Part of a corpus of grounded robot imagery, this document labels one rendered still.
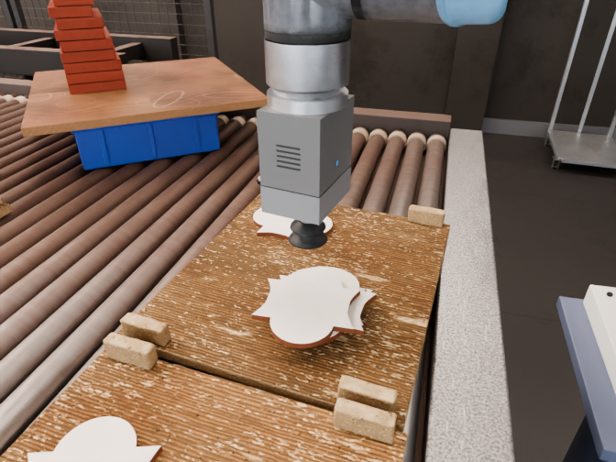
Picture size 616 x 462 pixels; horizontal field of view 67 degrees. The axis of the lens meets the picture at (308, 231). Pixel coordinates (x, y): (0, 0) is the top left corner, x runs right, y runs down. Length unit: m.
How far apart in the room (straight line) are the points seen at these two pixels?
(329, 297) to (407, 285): 0.13
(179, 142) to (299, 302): 0.63
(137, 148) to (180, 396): 0.69
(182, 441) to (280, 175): 0.27
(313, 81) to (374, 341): 0.31
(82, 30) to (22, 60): 0.81
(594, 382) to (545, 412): 1.15
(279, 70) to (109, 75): 0.86
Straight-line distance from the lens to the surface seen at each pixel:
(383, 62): 4.12
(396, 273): 0.68
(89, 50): 1.23
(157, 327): 0.57
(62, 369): 0.63
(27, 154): 1.30
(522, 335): 2.10
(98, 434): 0.51
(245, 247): 0.72
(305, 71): 0.40
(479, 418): 0.55
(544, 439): 1.78
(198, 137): 1.11
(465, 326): 0.64
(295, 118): 0.41
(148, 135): 1.09
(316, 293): 0.58
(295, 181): 0.43
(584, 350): 0.74
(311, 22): 0.40
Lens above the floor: 1.34
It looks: 32 degrees down
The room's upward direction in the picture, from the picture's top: straight up
